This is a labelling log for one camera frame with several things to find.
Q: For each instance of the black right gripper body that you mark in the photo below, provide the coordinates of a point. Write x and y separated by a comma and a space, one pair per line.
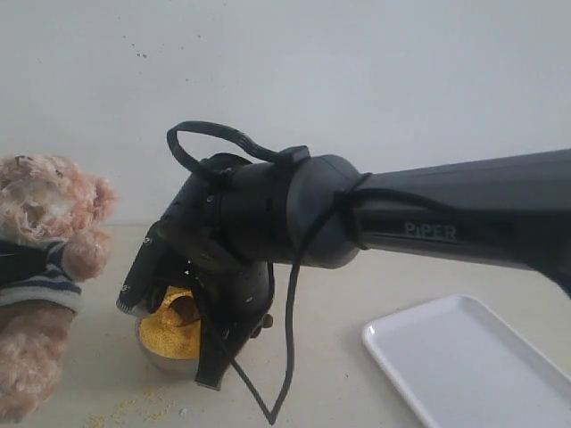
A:
235, 290

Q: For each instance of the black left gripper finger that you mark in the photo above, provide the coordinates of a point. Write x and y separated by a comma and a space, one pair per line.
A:
21, 264

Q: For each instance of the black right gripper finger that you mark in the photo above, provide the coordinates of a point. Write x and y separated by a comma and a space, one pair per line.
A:
218, 347

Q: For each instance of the dark wooden spoon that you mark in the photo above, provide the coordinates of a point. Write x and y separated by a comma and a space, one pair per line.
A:
185, 309

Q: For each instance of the brown teddy bear striped shirt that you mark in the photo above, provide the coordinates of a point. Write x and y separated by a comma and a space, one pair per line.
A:
47, 202

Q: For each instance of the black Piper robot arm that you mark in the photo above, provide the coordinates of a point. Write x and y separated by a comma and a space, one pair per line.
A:
268, 211

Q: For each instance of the steel bowl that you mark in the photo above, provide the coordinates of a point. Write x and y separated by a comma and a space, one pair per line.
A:
173, 368

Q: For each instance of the yellow millet grain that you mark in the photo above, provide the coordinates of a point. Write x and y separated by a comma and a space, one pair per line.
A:
165, 332

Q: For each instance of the white rectangular plastic tray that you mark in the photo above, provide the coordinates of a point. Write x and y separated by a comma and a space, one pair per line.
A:
457, 364

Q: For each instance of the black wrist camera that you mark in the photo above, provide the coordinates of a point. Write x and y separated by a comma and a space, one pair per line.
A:
146, 283

